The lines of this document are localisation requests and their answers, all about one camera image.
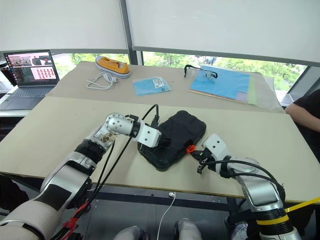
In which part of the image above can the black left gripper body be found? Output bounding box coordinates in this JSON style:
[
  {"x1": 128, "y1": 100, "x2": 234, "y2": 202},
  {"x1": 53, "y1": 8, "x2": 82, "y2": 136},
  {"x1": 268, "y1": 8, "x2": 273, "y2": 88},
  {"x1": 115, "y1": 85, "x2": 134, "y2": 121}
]
[{"x1": 157, "y1": 134, "x2": 174, "y2": 148}]

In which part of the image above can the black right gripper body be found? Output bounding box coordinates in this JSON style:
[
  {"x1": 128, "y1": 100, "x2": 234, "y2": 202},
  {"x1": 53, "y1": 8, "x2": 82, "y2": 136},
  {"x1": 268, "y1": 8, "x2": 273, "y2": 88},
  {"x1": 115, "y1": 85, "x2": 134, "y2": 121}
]
[{"x1": 196, "y1": 148, "x2": 218, "y2": 174}]

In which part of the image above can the black plastic tool case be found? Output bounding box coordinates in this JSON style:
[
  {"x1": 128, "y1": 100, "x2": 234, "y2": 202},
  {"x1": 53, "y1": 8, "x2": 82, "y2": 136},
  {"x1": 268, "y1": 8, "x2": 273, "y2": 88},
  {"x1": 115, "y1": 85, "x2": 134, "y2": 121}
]
[{"x1": 137, "y1": 110, "x2": 208, "y2": 172}]

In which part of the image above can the blue bag with QR label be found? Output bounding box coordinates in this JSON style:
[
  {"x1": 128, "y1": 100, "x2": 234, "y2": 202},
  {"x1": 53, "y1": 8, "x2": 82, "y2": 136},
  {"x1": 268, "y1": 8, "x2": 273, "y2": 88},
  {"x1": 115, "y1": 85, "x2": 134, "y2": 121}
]
[{"x1": 132, "y1": 75, "x2": 173, "y2": 97}]

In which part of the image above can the grey rounded shape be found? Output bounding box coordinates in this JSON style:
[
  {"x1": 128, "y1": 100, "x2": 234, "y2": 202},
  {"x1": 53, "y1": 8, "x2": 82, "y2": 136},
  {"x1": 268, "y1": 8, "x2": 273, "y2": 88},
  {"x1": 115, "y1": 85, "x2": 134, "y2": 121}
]
[
  {"x1": 113, "y1": 225, "x2": 151, "y2": 240},
  {"x1": 174, "y1": 217, "x2": 203, "y2": 240}
]

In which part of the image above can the lilac paper sheet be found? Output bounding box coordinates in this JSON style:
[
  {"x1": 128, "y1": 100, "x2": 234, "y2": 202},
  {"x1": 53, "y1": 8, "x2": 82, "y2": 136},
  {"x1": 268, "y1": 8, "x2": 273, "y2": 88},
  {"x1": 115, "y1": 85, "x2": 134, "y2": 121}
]
[{"x1": 235, "y1": 90, "x2": 250, "y2": 103}]

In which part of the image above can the blue paper folder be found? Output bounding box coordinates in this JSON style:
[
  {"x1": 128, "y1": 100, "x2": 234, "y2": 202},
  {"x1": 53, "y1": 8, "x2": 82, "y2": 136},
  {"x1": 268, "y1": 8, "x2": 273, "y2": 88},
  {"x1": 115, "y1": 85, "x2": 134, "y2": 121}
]
[{"x1": 188, "y1": 65, "x2": 251, "y2": 100}]

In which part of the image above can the light green paper sheet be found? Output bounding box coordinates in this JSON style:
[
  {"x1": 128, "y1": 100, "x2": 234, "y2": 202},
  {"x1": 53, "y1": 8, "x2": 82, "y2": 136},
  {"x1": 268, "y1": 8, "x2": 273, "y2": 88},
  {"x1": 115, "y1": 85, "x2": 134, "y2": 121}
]
[{"x1": 247, "y1": 75, "x2": 259, "y2": 105}]

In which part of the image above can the clear plastic sleeve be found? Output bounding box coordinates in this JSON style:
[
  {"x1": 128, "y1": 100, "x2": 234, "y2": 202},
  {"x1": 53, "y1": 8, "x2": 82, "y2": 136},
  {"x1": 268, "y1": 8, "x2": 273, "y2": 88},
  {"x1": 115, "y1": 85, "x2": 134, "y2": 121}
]
[{"x1": 249, "y1": 71, "x2": 286, "y2": 111}]

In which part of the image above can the yellow canvas sneaker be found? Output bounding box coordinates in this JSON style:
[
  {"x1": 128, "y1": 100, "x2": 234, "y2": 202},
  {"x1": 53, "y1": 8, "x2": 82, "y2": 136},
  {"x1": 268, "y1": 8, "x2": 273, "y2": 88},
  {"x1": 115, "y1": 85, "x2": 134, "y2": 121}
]
[{"x1": 95, "y1": 55, "x2": 132, "y2": 80}]

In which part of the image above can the yellow tape strip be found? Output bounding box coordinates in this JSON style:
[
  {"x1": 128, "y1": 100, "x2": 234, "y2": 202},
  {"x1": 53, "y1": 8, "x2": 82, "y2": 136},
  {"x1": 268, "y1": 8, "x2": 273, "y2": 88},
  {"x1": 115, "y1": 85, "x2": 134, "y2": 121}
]
[{"x1": 284, "y1": 196, "x2": 320, "y2": 213}]

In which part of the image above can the seated person in black shirt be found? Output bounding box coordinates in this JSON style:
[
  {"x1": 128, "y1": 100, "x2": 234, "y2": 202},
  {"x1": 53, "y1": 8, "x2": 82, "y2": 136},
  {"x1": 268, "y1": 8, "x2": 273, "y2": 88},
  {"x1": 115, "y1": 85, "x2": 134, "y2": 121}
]
[{"x1": 284, "y1": 88, "x2": 320, "y2": 162}]

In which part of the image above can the white roller blind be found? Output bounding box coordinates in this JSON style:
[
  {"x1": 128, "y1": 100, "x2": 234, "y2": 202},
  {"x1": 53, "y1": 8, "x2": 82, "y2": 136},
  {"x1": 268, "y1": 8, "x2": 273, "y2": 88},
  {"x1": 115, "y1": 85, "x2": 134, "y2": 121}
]
[
  {"x1": 125, "y1": 0, "x2": 320, "y2": 67},
  {"x1": 0, "y1": 0, "x2": 131, "y2": 55}
]

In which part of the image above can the grey open laptop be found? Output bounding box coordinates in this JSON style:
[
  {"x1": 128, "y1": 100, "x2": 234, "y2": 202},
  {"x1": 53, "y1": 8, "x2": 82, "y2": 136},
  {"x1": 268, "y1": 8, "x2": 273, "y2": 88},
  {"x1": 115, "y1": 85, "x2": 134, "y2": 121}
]
[{"x1": 0, "y1": 49, "x2": 61, "y2": 111}]

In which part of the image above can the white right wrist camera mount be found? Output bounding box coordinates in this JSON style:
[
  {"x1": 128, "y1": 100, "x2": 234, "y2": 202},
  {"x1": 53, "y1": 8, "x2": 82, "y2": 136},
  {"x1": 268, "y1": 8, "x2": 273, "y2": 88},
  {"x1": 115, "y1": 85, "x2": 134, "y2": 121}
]
[{"x1": 201, "y1": 133, "x2": 233, "y2": 176}]

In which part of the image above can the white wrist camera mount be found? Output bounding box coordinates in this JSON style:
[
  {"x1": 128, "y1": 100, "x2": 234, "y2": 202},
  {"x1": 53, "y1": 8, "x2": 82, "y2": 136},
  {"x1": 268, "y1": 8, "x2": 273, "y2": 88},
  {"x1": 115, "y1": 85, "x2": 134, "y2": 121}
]
[
  {"x1": 135, "y1": 122, "x2": 162, "y2": 149},
  {"x1": 201, "y1": 133, "x2": 233, "y2": 176}
]

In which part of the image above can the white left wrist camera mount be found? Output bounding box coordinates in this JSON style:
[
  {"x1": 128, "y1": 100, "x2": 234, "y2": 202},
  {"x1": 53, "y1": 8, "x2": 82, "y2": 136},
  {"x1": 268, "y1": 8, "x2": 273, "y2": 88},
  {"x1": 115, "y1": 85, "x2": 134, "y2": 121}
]
[{"x1": 135, "y1": 122, "x2": 162, "y2": 149}]

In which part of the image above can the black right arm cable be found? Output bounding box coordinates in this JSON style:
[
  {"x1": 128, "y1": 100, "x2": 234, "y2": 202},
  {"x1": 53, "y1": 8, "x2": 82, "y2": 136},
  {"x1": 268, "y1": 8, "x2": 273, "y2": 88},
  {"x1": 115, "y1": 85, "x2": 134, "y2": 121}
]
[{"x1": 199, "y1": 159, "x2": 286, "y2": 199}]

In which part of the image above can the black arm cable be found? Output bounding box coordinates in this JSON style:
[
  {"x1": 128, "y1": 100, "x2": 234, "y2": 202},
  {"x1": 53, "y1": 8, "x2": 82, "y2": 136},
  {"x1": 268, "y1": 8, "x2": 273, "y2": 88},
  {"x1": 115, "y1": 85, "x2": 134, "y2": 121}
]
[
  {"x1": 199, "y1": 159, "x2": 286, "y2": 199},
  {"x1": 49, "y1": 103, "x2": 161, "y2": 240}
]

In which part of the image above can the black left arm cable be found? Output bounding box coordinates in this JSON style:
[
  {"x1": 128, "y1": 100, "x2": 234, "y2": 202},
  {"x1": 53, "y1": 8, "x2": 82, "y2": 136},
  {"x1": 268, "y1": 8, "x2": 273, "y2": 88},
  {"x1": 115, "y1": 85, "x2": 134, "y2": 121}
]
[{"x1": 49, "y1": 103, "x2": 161, "y2": 240}]

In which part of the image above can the black metal table frame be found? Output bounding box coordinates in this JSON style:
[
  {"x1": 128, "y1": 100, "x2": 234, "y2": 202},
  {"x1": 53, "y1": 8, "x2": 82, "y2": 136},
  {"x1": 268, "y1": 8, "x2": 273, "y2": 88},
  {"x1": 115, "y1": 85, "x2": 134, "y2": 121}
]
[{"x1": 87, "y1": 183, "x2": 242, "y2": 213}]

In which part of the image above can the white charging cable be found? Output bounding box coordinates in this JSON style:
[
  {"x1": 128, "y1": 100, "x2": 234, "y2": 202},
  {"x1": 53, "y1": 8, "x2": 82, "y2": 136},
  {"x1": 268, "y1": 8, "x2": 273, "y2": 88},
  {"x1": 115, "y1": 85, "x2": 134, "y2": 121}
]
[{"x1": 156, "y1": 191, "x2": 177, "y2": 240}]

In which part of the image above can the clear safety glasses black frame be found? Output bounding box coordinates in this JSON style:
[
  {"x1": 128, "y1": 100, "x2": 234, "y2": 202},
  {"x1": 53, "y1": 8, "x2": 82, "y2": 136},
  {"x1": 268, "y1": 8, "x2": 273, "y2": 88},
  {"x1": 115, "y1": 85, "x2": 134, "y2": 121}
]
[{"x1": 184, "y1": 64, "x2": 219, "y2": 81}]

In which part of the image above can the white coiled power cable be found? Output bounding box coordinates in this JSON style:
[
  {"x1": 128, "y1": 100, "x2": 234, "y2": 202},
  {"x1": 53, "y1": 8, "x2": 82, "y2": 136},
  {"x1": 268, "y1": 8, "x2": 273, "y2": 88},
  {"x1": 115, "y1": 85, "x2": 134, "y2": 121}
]
[{"x1": 86, "y1": 72, "x2": 121, "y2": 91}]

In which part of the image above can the red cable clamp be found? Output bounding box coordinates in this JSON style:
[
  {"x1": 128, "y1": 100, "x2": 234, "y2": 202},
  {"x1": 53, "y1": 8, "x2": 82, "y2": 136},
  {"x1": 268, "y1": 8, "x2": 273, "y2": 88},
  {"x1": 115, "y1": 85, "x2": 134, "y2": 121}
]
[{"x1": 61, "y1": 201, "x2": 90, "y2": 233}]

